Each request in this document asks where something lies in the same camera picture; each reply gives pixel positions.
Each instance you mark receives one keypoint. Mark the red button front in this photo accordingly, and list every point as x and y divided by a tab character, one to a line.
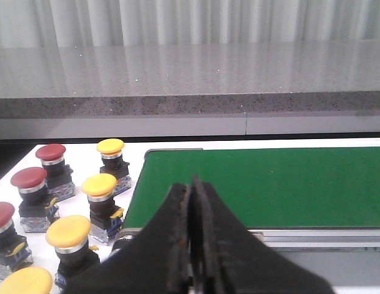
15	253

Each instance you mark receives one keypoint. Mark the red button middle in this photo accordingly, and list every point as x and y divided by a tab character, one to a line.
38	208

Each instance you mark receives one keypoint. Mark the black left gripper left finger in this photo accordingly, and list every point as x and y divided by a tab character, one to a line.
155	261

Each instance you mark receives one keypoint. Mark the red button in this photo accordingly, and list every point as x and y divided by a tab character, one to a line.
15	253
59	174
38	208

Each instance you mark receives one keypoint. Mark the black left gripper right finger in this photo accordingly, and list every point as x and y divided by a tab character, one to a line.
227	258

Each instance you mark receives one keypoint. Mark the yellow button front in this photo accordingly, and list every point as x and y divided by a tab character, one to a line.
28	280

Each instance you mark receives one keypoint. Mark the yellow button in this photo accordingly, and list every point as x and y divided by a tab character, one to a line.
28	280
70	238
111	154
106	217

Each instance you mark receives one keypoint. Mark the red button back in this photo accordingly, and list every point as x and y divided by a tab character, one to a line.
59	174

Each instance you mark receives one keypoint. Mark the green conveyor belt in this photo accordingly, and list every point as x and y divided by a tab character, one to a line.
271	188

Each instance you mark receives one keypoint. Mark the white curtain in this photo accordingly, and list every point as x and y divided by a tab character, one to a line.
33	24

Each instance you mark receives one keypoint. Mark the black conveyor drive pulley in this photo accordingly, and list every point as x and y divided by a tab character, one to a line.
124	237

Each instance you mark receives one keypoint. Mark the grey granite counter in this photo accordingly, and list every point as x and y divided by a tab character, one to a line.
186	90

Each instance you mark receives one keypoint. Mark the yellow button back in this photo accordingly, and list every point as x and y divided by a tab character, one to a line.
111	154

